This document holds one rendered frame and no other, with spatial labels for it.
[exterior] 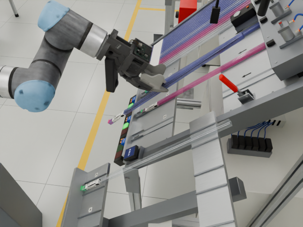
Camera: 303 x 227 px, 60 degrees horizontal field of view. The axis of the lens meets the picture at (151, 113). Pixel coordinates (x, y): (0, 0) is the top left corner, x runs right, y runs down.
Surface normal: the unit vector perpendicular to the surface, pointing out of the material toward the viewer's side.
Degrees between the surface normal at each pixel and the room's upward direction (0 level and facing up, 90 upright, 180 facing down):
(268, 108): 90
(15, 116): 0
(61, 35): 87
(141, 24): 0
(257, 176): 0
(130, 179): 90
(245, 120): 90
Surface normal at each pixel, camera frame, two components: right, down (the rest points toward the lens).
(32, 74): 0.12, -0.61
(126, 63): -0.13, 0.74
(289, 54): -0.68, -0.55
